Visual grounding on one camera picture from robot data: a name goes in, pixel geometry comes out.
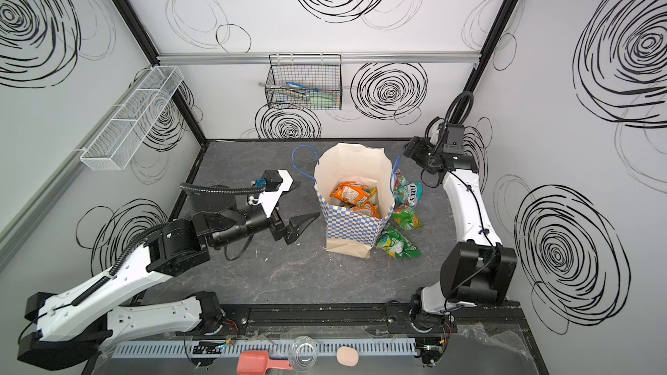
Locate teal Fox's candy bag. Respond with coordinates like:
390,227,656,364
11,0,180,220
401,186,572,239
393,169,423,208

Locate checkered paper bag blue handles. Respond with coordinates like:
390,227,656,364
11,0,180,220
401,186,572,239
295,143,396,259

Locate orange snack packet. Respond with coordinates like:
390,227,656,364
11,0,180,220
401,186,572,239
329,182,380,219

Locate green snack packet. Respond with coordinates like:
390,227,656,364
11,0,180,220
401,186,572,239
374,227,421,260
392,206,424,231

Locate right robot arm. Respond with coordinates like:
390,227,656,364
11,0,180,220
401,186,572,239
403,91,518,333

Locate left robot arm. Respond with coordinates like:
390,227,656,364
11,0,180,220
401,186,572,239
17,170,319,371

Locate pink plastic scoop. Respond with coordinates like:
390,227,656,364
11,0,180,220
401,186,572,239
236,351,293,375

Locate pink oval sponge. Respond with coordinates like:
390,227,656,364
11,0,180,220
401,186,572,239
336,347,360,367

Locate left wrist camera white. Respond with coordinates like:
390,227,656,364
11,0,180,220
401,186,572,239
247,169,294,218

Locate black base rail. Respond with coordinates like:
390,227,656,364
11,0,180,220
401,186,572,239
221,301,529,339

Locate items in wire basket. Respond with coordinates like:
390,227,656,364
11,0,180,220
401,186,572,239
258,82,337,109

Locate black wire wall basket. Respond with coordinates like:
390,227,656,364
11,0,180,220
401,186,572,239
264,53,343,110

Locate grey slotted cable duct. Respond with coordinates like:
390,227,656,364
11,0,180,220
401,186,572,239
111,338,418,359

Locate clear acrylic wall shelf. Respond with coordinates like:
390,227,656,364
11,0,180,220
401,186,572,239
80,66,183,171

